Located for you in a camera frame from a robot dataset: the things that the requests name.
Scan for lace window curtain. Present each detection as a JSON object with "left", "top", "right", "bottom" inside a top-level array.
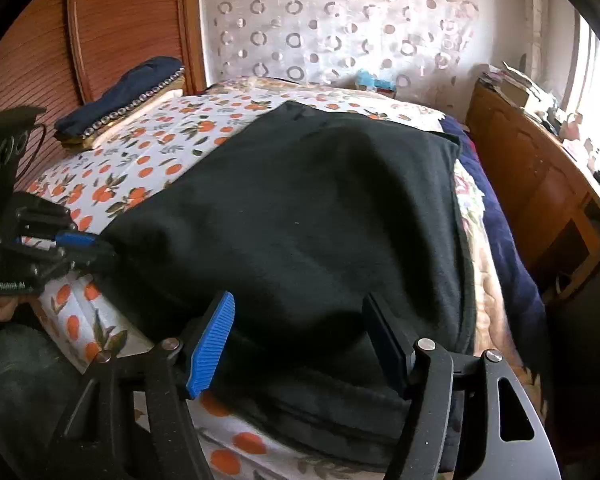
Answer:
[{"left": 521, "top": 0, "right": 552, "bottom": 77}]

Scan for orange fruit print bedsheet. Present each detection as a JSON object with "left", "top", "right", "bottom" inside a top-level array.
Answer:
[{"left": 26, "top": 76, "right": 446, "bottom": 480}]

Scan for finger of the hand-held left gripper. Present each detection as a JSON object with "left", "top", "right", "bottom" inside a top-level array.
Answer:
[
  {"left": 22, "top": 210, "right": 101, "bottom": 252},
  {"left": 30, "top": 246, "right": 122, "bottom": 278}
]

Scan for circle pattern curtain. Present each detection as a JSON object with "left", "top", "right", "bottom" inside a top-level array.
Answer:
[{"left": 196, "top": 0, "right": 532, "bottom": 97}]

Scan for stack of papers and books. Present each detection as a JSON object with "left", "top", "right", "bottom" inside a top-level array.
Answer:
[{"left": 479, "top": 60, "right": 558, "bottom": 117}]

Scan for wooden cabinet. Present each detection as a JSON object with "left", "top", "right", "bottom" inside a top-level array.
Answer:
[{"left": 464, "top": 77, "right": 600, "bottom": 303}]

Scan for black printed T-shirt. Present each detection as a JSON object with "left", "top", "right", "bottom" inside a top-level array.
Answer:
[{"left": 97, "top": 100, "right": 477, "bottom": 472}]

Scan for beaded beige cushion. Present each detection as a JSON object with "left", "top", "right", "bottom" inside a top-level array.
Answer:
[{"left": 60, "top": 72, "right": 186, "bottom": 152}]

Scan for floral quilt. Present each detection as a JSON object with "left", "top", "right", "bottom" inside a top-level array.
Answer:
[{"left": 450, "top": 157, "right": 541, "bottom": 401}]

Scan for black cable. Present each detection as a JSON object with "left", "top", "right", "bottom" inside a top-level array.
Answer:
[{"left": 19, "top": 121, "right": 50, "bottom": 181}]

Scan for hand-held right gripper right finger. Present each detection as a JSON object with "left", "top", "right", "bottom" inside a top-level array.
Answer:
[{"left": 362, "top": 292, "right": 563, "bottom": 480}]

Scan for folded navy clothes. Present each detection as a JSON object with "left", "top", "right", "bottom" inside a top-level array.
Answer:
[{"left": 55, "top": 56, "right": 186, "bottom": 136}]

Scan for window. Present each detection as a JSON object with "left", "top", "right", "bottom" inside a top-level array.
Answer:
[{"left": 564, "top": 12, "right": 600, "bottom": 166}]

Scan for pink figurine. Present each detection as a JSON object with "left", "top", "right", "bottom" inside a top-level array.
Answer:
[{"left": 564, "top": 112, "right": 584, "bottom": 142}]

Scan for person's left hand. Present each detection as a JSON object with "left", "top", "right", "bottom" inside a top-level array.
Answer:
[{"left": 0, "top": 296, "right": 35, "bottom": 328}]

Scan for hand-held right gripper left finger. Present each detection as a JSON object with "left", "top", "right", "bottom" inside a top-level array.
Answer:
[{"left": 55, "top": 290, "right": 237, "bottom": 480}]

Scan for navy blanket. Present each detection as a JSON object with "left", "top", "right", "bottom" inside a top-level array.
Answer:
[{"left": 439, "top": 114, "right": 553, "bottom": 411}]

